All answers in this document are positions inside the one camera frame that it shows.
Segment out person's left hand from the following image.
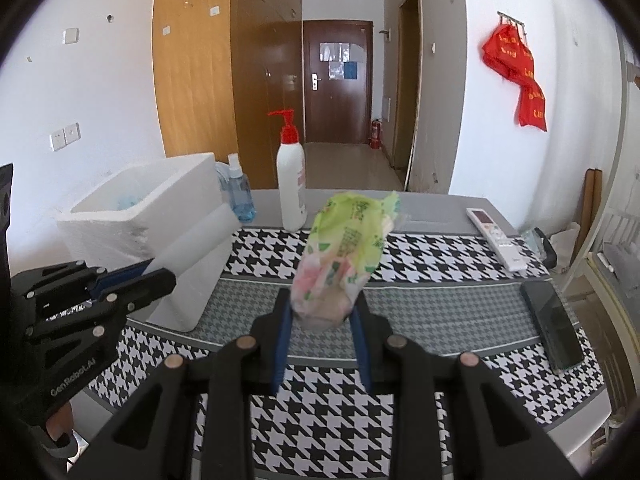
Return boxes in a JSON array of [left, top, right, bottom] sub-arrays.
[[44, 402, 75, 443]]

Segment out dark brown entrance door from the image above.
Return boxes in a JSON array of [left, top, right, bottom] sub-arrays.
[[301, 20, 375, 145]]

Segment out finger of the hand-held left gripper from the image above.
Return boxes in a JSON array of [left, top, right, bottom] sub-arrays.
[[25, 267, 177, 346], [11, 257, 157, 303]]

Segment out white red pump bottle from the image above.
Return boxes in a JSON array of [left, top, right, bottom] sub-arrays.
[[267, 109, 308, 232]]

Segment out black phone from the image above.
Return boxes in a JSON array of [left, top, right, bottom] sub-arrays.
[[520, 280, 585, 372]]

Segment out grey black pouch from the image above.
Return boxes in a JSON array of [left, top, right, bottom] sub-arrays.
[[520, 227, 557, 268]]

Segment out leaning wooden boards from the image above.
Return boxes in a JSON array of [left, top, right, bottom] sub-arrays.
[[582, 167, 603, 256]]

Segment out white remote control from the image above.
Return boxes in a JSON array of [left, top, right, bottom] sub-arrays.
[[466, 207, 527, 272]]

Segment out white plastic bag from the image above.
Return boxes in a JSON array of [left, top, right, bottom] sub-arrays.
[[550, 222, 581, 268]]

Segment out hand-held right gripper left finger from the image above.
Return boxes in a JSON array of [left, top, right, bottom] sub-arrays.
[[65, 287, 296, 480]]

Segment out grey bedding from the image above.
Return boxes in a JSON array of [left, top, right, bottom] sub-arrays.
[[597, 240, 640, 281]]

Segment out white foam box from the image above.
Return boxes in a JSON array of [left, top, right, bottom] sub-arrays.
[[54, 152, 223, 281]]

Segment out grey metal bunk bed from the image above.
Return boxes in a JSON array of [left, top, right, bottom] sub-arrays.
[[565, 30, 640, 431]]

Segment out houndstooth tablecloth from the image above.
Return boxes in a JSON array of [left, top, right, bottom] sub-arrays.
[[87, 227, 613, 480]]

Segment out translucent white tube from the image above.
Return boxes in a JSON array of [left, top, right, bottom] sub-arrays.
[[147, 202, 241, 333]]

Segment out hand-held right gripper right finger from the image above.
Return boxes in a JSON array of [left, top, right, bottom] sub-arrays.
[[347, 295, 583, 480]]

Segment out blue spray bottle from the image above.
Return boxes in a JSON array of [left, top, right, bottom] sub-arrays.
[[218, 154, 257, 224]]

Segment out green floral tissue pack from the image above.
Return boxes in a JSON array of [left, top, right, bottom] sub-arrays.
[[289, 190, 403, 332]]

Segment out red printed bag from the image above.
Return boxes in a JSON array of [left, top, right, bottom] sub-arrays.
[[482, 24, 538, 83], [517, 80, 547, 132]]

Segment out grey door notice sheet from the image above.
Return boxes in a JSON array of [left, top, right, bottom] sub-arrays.
[[320, 42, 351, 62]]

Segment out wooden wardrobe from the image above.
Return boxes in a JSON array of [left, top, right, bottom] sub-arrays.
[[152, 0, 303, 193]]

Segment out wooden side door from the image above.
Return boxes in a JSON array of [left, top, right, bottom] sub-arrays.
[[392, 0, 421, 171]]

